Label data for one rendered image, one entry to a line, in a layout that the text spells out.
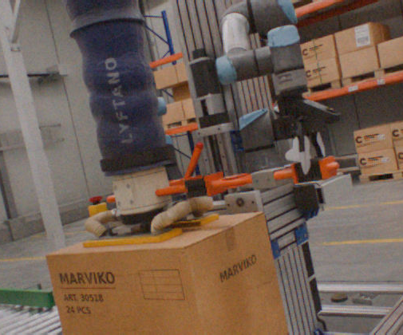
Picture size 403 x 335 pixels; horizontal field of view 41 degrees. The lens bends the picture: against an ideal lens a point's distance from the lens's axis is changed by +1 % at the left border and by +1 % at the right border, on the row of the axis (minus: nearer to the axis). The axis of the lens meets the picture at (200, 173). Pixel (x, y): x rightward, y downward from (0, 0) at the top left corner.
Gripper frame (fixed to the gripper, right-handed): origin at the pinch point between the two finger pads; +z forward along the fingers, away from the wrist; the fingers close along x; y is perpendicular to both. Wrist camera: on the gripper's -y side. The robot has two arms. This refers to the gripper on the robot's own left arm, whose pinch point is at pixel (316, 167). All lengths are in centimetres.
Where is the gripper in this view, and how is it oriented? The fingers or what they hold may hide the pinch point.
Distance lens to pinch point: 135.6
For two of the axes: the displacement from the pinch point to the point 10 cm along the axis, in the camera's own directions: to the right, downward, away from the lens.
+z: 2.1, 9.8, 0.6
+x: -5.9, 1.7, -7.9
